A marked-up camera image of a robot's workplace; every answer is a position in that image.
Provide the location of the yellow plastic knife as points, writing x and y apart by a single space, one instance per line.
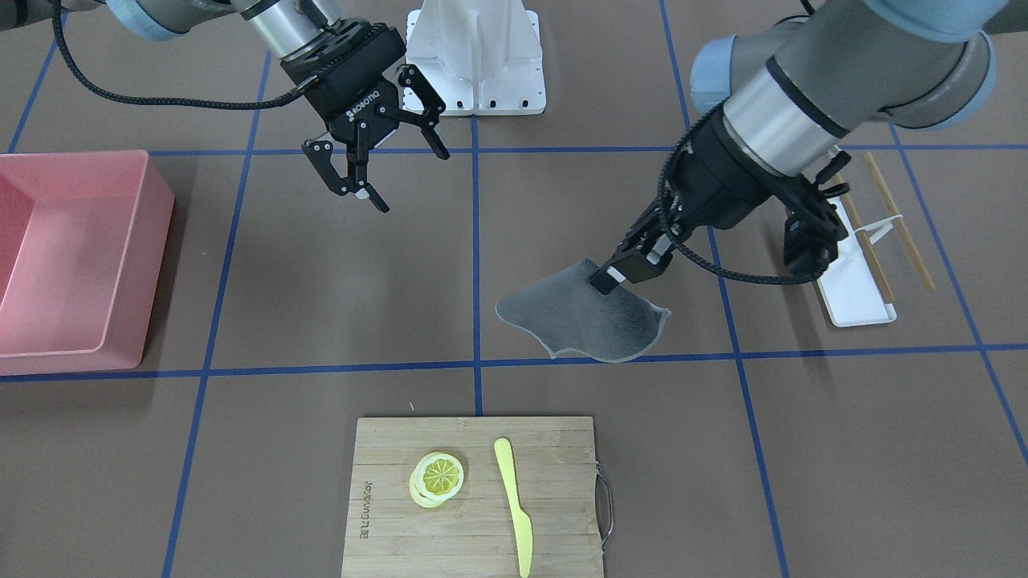
521 522

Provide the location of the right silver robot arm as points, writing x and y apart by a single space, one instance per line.
282 27

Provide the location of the bamboo cutting board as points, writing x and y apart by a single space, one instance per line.
472 534

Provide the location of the white pedestal column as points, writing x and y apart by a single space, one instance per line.
481 57

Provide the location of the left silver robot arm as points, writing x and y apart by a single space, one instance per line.
792 95

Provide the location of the yellow lemon slices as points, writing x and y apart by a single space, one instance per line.
437 478

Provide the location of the wooden chopstick far side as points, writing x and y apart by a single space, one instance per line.
899 225

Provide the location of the white rectangular tray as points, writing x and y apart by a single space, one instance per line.
855 289

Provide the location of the pink plastic bin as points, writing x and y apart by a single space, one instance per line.
83 238

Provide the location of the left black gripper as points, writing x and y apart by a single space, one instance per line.
717 172

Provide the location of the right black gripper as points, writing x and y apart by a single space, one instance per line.
359 104

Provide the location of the dark grey cloth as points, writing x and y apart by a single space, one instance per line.
566 313

